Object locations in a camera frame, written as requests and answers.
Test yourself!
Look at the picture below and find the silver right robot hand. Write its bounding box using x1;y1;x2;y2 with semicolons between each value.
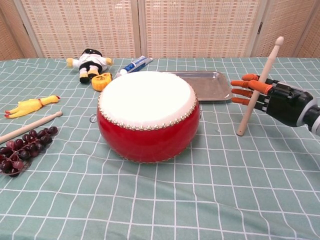
230;73;315;128

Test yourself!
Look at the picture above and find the wooden drumstick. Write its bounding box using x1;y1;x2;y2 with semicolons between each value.
236;36;285;137
0;111;64;145

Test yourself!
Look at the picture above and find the rectangular metal tray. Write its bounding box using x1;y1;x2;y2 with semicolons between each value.
159;70;233;103

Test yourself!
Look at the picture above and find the red and white drum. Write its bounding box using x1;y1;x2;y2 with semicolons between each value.
96;70;201;164

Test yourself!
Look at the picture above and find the woven folding screen panel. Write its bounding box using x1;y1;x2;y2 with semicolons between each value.
251;0;316;58
138;0;267;59
0;0;42;61
293;14;320;58
14;0;140;60

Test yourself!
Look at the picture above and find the green checked tablecloth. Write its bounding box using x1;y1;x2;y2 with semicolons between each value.
0;57;320;240

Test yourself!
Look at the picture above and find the blue white toothpaste tube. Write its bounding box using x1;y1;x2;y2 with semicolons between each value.
115;55;153;78

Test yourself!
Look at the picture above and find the yellow tape measure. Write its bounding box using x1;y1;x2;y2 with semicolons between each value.
91;72;114;92

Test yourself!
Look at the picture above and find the black white plush doll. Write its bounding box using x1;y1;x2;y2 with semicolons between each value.
66;48;114;84

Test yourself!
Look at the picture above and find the yellow rubber chicken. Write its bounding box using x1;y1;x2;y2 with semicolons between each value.
3;94;61;119

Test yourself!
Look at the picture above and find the dark red grape bunch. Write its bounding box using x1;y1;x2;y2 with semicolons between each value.
0;126;59;178

